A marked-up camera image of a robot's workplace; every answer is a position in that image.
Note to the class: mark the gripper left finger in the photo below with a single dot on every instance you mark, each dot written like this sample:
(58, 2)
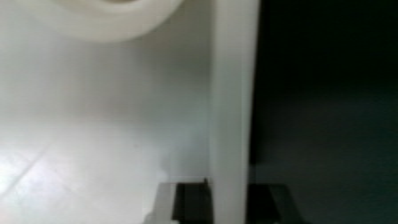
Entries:
(193, 210)

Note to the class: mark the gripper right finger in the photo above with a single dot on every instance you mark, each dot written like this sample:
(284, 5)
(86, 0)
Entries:
(271, 205)

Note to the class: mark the white square tabletop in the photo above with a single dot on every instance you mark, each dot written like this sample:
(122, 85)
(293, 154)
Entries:
(127, 75)

